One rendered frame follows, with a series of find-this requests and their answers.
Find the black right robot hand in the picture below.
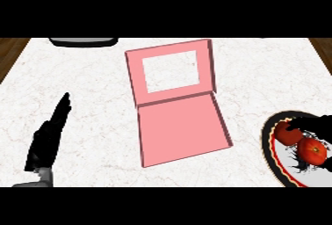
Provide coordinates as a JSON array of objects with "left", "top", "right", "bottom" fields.
[{"left": 283, "top": 114, "right": 332, "bottom": 172}]

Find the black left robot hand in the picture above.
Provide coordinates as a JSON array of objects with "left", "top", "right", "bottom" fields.
[{"left": 24, "top": 91, "right": 72, "bottom": 172}]

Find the red tomato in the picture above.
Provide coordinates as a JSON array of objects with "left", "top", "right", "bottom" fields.
[
  {"left": 275, "top": 120, "right": 306, "bottom": 147},
  {"left": 297, "top": 136, "right": 329, "bottom": 166}
]

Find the black rimmed patterned plate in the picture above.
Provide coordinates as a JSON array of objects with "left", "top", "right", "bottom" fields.
[{"left": 261, "top": 110, "right": 332, "bottom": 188}]

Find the pink cardboard box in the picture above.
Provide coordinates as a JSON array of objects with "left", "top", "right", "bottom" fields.
[{"left": 124, "top": 38, "right": 235, "bottom": 169}]

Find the black and grey appliance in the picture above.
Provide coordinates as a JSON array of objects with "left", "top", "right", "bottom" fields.
[{"left": 49, "top": 37, "right": 120, "bottom": 48}]

